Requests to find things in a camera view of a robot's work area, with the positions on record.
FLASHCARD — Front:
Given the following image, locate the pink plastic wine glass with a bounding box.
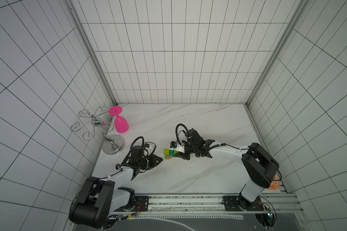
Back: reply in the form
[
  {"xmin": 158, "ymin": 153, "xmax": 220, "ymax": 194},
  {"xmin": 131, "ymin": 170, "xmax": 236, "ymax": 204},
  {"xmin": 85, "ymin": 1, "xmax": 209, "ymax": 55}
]
[{"xmin": 109, "ymin": 106, "xmax": 129, "ymax": 133}]

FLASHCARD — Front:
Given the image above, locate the orange white patterned bowl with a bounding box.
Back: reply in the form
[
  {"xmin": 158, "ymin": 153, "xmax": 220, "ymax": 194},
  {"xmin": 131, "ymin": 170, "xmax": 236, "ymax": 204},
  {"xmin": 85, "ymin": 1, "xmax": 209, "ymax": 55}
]
[{"xmin": 268, "ymin": 176, "xmax": 280, "ymax": 191}]

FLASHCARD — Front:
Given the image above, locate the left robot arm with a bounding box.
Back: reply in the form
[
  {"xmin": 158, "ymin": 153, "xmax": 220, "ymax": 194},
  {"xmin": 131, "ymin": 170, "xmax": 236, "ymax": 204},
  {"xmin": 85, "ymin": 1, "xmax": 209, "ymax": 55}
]
[{"xmin": 69, "ymin": 142, "xmax": 163, "ymax": 229}]

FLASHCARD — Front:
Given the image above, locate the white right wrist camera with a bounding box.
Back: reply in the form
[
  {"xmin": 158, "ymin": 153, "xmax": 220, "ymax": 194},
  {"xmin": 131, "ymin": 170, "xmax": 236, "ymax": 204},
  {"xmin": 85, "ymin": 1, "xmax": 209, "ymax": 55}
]
[{"xmin": 170, "ymin": 141, "xmax": 185, "ymax": 153}]

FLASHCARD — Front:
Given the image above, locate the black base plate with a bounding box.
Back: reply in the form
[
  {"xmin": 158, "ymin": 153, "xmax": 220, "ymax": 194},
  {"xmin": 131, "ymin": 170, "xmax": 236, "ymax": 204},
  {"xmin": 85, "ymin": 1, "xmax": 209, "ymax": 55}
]
[
  {"xmin": 222, "ymin": 195, "xmax": 265, "ymax": 212},
  {"xmin": 116, "ymin": 196, "xmax": 149, "ymax": 213}
]

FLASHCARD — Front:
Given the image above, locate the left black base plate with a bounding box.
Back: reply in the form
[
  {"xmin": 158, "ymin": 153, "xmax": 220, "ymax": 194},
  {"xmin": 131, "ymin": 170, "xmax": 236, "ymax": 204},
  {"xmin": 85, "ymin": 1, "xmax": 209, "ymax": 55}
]
[{"xmin": 116, "ymin": 196, "xmax": 149, "ymax": 213}]

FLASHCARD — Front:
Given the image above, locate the silver wire glass rack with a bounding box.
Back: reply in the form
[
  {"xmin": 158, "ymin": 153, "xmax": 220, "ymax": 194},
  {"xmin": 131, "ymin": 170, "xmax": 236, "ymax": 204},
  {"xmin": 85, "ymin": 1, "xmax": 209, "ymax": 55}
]
[{"xmin": 70, "ymin": 106, "xmax": 125, "ymax": 156}]

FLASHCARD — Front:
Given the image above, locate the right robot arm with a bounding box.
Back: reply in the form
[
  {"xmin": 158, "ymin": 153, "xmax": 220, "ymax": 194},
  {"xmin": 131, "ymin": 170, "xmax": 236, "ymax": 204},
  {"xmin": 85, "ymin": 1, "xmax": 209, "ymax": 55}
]
[{"xmin": 170, "ymin": 129, "xmax": 279, "ymax": 203}]

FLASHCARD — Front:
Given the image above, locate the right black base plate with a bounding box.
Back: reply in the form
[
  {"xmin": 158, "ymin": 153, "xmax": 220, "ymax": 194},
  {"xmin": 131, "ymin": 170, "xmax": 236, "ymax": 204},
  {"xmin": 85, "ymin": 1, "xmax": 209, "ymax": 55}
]
[{"xmin": 222, "ymin": 195, "xmax": 265, "ymax": 212}]

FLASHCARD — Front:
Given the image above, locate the aluminium mounting rail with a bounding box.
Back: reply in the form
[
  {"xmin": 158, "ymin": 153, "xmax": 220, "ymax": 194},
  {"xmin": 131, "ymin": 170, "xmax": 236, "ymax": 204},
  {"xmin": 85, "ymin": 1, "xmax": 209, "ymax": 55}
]
[{"xmin": 109, "ymin": 193, "xmax": 303, "ymax": 216}]

